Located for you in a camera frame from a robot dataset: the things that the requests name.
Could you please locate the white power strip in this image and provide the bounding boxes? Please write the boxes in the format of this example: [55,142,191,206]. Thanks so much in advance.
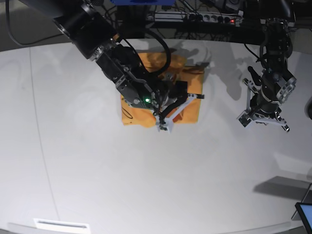
[154,11,237,24]

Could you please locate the computer monitor with stand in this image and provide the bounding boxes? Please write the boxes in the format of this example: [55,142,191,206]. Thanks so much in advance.
[253,175,312,234]

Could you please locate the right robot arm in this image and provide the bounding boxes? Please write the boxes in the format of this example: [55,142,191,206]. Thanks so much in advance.
[23,0,188,117]

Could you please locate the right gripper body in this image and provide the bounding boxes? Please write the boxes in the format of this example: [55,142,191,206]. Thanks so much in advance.
[143,80,178,115]

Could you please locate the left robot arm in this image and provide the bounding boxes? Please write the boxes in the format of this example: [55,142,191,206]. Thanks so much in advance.
[247,0,297,117]

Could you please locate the white paper label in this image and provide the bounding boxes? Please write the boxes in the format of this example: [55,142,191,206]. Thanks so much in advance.
[34,218,91,234]

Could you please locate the yellow T-shirt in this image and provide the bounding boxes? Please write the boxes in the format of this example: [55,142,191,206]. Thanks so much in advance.
[120,52,204,128]

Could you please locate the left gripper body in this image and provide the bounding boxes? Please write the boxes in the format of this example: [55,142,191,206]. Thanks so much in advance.
[250,78,280,116]

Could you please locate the black cables under table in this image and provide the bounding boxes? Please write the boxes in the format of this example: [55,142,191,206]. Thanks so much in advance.
[146,0,234,41]

